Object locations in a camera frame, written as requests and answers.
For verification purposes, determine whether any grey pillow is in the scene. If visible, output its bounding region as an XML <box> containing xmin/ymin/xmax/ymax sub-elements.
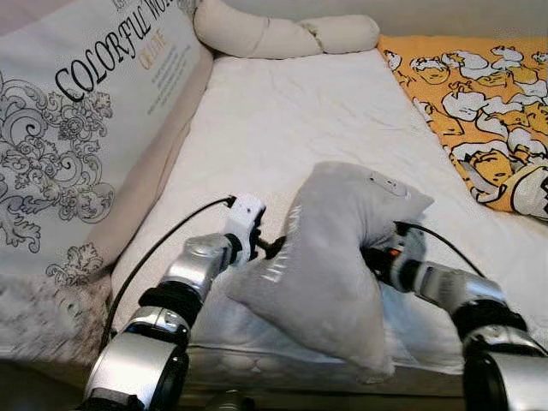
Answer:
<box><xmin>224</xmin><ymin>161</ymin><xmax>435</xmax><ymax>378</ymax></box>

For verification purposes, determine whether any white quilted mattress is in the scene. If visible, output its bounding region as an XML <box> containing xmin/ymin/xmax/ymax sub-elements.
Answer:
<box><xmin>110</xmin><ymin>49</ymin><xmax>548</xmax><ymax>396</ymax></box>

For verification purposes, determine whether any yellow cartoon print blanket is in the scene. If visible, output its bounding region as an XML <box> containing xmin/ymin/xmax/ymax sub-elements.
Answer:
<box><xmin>378</xmin><ymin>34</ymin><xmax>548</xmax><ymax>222</ymax></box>

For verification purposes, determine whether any beige knotted bolster pillow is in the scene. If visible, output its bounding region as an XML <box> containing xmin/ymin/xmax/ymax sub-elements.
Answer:
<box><xmin>194</xmin><ymin>0</ymin><xmax>380</xmax><ymax>60</ymax></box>

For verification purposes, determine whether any printed beige headboard cushion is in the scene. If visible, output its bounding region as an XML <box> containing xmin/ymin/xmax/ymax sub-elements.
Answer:
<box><xmin>0</xmin><ymin>0</ymin><xmax>215</xmax><ymax>365</ymax></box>

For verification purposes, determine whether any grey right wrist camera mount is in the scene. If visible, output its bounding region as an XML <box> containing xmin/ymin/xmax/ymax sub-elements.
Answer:
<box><xmin>399</xmin><ymin>228</ymin><xmax>427</xmax><ymax>266</ymax></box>

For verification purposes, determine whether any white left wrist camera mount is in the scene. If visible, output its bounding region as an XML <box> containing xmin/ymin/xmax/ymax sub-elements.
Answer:
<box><xmin>224</xmin><ymin>194</ymin><xmax>266</xmax><ymax>263</ymax></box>

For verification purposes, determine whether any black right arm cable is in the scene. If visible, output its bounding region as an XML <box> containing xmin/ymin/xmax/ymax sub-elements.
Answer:
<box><xmin>394</xmin><ymin>221</ymin><xmax>487</xmax><ymax>279</ymax></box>

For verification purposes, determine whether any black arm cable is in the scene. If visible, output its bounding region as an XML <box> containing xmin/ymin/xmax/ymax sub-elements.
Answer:
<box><xmin>394</xmin><ymin>221</ymin><xmax>487</xmax><ymax>279</ymax></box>
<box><xmin>101</xmin><ymin>196</ymin><xmax>236</xmax><ymax>348</ymax></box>

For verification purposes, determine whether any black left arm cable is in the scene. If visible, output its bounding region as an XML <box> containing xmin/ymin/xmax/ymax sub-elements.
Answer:
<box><xmin>101</xmin><ymin>196</ymin><xmax>236</xmax><ymax>348</ymax></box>

